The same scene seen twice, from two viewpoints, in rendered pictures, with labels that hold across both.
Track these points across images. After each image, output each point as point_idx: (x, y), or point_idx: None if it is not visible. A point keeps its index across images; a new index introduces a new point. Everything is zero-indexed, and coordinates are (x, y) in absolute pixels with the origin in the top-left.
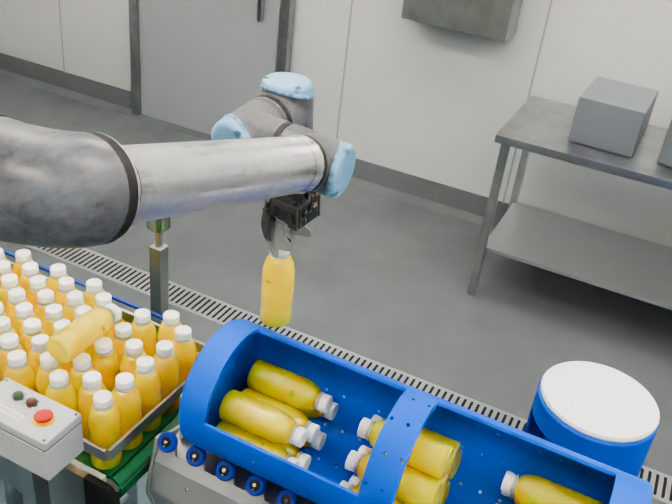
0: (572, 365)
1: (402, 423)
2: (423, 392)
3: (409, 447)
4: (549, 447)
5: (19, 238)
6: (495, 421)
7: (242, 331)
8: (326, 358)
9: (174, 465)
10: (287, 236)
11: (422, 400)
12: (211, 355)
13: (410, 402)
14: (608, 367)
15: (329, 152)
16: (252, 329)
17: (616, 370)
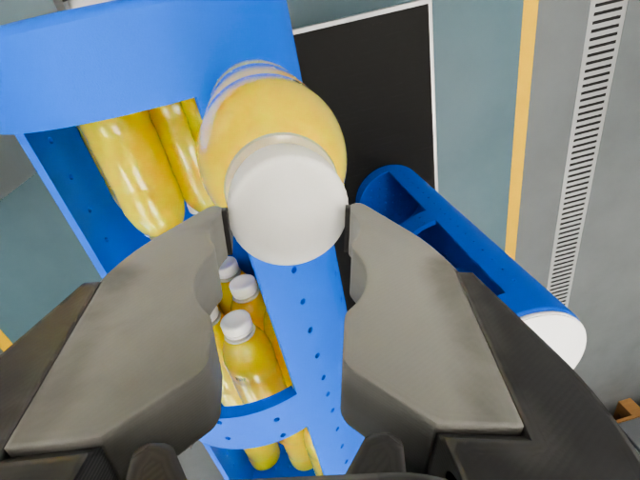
0: (570, 326)
1: (223, 433)
2: (315, 398)
3: (206, 442)
4: None
5: None
6: (334, 462)
7: (130, 87)
8: (255, 273)
9: (59, 9)
10: (351, 233)
11: (287, 424)
12: (0, 81)
13: (266, 423)
14: (583, 347)
15: None
16: (170, 94)
17: (581, 353)
